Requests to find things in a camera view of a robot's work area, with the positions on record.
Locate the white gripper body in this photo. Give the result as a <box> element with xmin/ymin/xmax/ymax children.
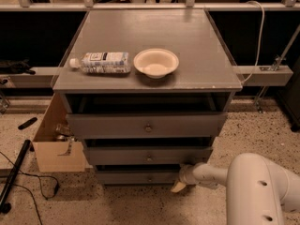
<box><xmin>179</xmin><ymin>165</ymin><xmax>198</xmax><ymax>185</ymax></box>

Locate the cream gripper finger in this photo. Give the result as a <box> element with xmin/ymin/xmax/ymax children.
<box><xmin>171</xmin><ymin>181</ymin><xmax>187</xmax><ymax>193</ymax></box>

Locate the grey bottom drawer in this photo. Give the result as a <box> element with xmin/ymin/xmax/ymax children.
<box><xmin>96</xmin><ymin>170</ymin><xmax>178</xmax><ymax>185</ymax></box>

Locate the grey drawer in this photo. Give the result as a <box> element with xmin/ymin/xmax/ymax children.
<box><xmin>96</xmin><ymin>170</ymin><xmax>178</xmax><ymax>185</ymax></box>
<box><xmin>66</xmin><ymin>112</ymin><xmax>227</xmax><ymax>139</ymax></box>
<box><xmin>84</xmin><ymin>146</ymin><xmax>212</xmax><ymax>165</ymax></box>

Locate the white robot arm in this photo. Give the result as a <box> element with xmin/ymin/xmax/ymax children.
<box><xmin>172</xmin><ymin>153</ymin><xmax>300</xmax><ymax>225</ymax></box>

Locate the grey top drawer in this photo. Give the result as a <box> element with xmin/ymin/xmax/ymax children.
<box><xmin>66</xmin><ymin>112</ymin><xmax>227</xmax><ymax>139</ymax></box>

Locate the grey three-drawer cabinet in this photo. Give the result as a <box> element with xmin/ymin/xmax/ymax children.
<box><xmin>53</xmin><ymin>9</ymin><xmax>242</xmax><ymax>173</ymax></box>

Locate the grey middle drawer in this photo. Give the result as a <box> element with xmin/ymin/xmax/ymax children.
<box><xmin>84</xmin><ymin>146</ymin><xmax>212</xmax><ymax>165</ymax></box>

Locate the open cardboard box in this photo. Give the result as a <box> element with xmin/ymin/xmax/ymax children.
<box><xmin>33</xmin><ymin>94</ymin><xmax>86</xmax><ymax>173</ymax></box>

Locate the white paper bowl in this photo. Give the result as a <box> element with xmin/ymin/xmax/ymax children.
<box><xmin>133</xmin><ymin>49</ymin><xmax>179</xmax><ymax>79</ymax></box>

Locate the clear plastic water bottle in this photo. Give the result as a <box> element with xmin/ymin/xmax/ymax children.
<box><xmin>69</xmin><ymin>52</ymin><xmax>131</xmax><ymax>74</ymax></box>

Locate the diagonal metal strut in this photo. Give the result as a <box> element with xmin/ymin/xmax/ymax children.
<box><xmin>254</xmin><ymin>24</ymin><xmax>300</xmax><ymax>113</ymax></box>

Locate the small black remote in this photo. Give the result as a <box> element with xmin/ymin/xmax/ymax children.
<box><xmin>18</xmin><ymin>117</ymin><xmax>38</xmax><ymax>130</ymax></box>

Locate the black pole on floor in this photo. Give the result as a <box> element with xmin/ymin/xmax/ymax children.
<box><xmin>0</xmin><ymin>140</ymin><xmax>31</xmax><ymax>214</ymax></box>

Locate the black bag on beam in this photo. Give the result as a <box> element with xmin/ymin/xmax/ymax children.
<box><xmin>0</xmin><ymin>59</ymin><xmax>36</xmax><ymax>75</ymax></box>

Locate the black cable on floor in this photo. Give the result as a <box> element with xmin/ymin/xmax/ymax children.
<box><xmin>0</xmin><ymin>150</ymin><xmax>61</xmax><ymax>225</ymax></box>

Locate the white hanging cable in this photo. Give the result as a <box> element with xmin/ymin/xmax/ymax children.
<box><xmin>241</xmin><ymin>0</ymin><xmax>266</xmax><ymax>85</ymax></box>

